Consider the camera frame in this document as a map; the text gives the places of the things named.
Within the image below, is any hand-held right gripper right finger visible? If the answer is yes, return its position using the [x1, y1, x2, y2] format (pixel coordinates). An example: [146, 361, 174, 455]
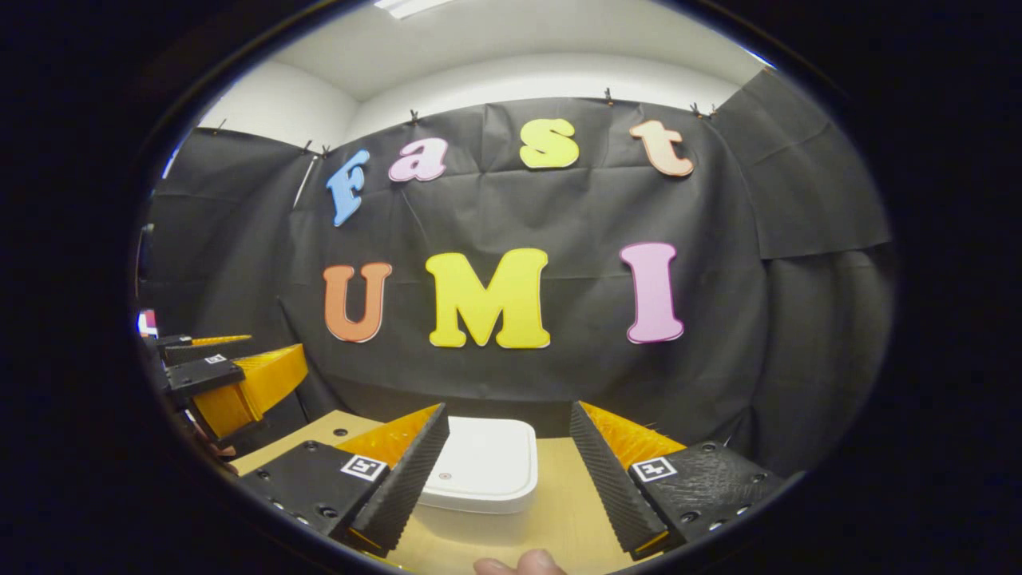
[569, 400, 787, 560]

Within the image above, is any wooden desktop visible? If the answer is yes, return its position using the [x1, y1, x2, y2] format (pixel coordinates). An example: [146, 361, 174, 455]
[230, 410, 640, 575]

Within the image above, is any white desktop garbage bin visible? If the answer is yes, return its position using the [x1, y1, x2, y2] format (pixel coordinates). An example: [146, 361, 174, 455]
[411, 415, 540, 548]

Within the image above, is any ceiling light panel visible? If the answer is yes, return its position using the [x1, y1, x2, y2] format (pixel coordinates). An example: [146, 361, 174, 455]
[374, 0, 458, 20]

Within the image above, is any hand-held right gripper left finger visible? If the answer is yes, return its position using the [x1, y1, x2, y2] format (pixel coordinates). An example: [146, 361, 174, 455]
[238, 402, 450, 558]

